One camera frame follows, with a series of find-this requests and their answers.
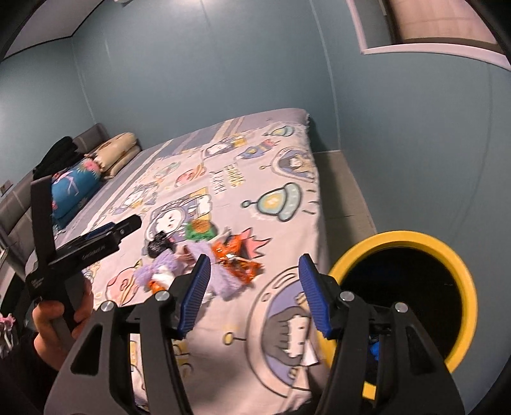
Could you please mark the blue flamingo print pillow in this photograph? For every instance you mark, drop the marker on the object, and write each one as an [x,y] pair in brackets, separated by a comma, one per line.
[78,183]

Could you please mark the yellow trash bin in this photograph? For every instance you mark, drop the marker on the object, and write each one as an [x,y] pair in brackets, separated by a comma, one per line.
[399,239]

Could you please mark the green snack packet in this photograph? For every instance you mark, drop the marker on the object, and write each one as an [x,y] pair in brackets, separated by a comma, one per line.
[199,229]

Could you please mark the small orange wrapper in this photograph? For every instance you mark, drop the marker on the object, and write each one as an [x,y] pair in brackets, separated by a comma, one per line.
[155,285]

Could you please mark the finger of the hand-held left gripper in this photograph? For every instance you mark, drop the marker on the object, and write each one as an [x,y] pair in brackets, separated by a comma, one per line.
[125,226]

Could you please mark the purple fluffy cloth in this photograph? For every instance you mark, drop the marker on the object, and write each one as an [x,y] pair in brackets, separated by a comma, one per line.
[147,273]

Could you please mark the black wrapper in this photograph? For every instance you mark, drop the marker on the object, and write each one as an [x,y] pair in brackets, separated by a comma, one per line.
[159,244]

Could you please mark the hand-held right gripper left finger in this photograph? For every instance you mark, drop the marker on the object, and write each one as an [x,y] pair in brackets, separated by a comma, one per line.
[195,297]

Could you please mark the person's left hand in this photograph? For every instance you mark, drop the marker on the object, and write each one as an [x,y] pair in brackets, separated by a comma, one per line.
[50,335]

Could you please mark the printed cartoon blanket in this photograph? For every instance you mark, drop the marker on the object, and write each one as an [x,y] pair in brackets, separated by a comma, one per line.
[255,179]

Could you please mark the black cloth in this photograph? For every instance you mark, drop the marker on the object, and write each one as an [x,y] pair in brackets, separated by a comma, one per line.
[58,153]

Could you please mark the grey padded headboard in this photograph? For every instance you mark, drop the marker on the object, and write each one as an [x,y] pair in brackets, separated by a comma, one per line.
[16,211]

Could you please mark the person's left forearm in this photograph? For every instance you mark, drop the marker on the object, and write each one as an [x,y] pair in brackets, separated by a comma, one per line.
[20,383]

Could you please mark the wall switch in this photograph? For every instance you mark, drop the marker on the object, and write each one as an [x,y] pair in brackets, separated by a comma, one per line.
[5,187]

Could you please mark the orange snack wrapper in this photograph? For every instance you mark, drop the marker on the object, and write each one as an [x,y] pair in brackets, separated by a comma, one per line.
[239,265]

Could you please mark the pink and white cloth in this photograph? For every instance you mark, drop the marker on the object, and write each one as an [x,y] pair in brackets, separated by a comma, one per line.
[6,331]

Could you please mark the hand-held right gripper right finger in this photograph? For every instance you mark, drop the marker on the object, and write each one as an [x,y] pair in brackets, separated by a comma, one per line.
[315,299]

